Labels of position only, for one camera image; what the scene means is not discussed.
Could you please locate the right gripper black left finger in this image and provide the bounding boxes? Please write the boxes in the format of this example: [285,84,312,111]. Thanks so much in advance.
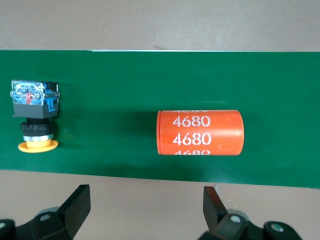
[16,184,91,240]

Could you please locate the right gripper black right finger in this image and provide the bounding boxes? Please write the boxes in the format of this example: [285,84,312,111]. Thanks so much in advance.
[199,186,265,240]

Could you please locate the orange cylinder 4680 print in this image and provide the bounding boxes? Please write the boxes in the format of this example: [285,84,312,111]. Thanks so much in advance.
[156,109,245,156]

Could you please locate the yellow push button red indicator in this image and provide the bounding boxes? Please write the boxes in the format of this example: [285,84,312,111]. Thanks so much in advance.
[9,79,60,153]

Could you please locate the green conveyor belt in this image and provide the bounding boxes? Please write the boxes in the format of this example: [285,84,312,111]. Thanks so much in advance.
[0,49,320,190]

